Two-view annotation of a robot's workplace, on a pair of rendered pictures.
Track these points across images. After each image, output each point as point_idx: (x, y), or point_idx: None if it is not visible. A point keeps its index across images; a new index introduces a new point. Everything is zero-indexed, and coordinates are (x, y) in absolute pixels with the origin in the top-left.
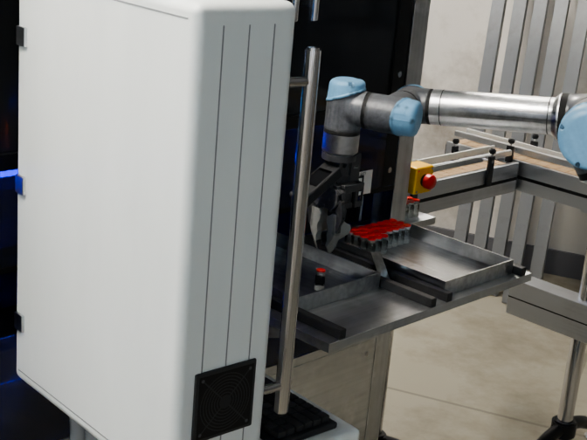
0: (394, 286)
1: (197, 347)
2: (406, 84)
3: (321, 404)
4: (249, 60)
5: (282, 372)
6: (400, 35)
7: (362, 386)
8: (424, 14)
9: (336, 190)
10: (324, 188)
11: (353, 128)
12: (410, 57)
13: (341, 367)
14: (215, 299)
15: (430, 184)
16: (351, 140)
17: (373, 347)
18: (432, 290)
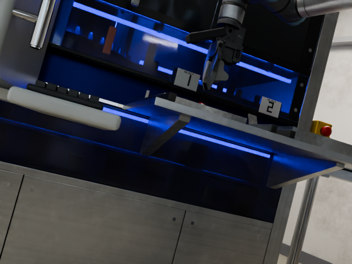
0: (252, 125)
1: None
2: (315, 58)
3: (216, 256)
4: None
5: (40, 3)
6: (312, 25)
7: (255, 262)
8: (333, 21)
9: (218, 41)
10: (208, 34)
11: (237, 0)
12: (319, 42)
13: (238, 235)
14: None
15: (326, 131)
16: (234, 7)
17: (267, 235)
18: (281, 131)
